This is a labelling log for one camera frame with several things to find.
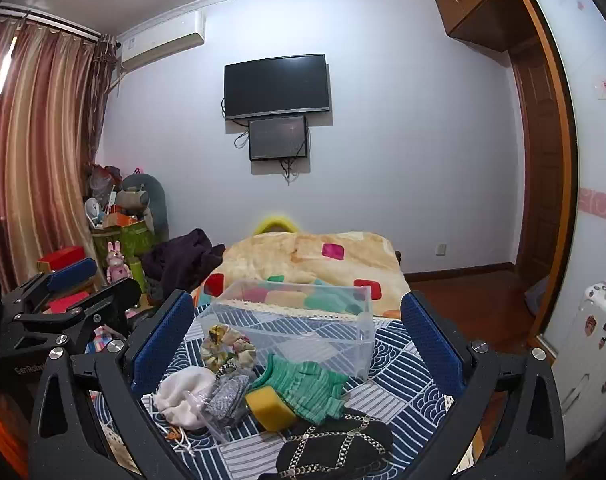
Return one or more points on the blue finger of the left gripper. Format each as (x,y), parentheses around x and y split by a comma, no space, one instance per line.
(120,296)
(72,276)

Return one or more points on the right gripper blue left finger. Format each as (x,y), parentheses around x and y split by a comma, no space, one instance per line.
(154,342)

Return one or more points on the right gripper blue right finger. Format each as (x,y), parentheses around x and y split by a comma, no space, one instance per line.
(443,349)

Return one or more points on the floral fabric scrunchie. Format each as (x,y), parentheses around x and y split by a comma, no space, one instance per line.
(225,348)

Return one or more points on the black bag with chain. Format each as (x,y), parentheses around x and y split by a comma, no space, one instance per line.
(349,447)

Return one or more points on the yellow sponge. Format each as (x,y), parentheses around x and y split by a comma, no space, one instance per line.
(269,410)

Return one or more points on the green knitted cloth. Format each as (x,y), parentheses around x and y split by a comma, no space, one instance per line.
(310,390)

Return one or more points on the pink rabbit figure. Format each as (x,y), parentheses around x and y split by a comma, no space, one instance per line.
(117,267)

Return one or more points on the red box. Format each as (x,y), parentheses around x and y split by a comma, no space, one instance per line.
(60,259)

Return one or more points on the green storage box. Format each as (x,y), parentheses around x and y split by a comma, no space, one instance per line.
(135,240)

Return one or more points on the dark purple clothing pile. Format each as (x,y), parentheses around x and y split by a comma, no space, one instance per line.
(183,262)

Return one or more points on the blue patterned tablecloth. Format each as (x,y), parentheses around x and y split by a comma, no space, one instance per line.
(399,391)

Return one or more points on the grey plush toy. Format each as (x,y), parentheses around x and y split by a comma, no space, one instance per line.
(143,194)

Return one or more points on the clear plastic storage box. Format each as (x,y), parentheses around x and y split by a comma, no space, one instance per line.
(329,325)

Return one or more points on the colourful fleece blanket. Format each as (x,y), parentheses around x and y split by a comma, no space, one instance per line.
(343,259)

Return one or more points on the white small cabinet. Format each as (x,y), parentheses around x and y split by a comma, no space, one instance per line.
(580,373)

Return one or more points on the striped brown curtain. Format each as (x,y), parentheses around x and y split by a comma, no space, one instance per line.
(53,89)

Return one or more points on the white air conditioner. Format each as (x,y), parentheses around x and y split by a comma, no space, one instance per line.
(161,40)

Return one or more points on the brown wooden door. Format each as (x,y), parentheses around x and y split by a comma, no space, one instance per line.
(542,162)

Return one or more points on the wooden overhead cabinet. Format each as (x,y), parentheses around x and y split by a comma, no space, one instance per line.
(498,25)

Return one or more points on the small wall monitor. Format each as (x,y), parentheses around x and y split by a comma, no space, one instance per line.
(278,138)

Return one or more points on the large wall television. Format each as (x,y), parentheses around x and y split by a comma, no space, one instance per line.
(276,86)

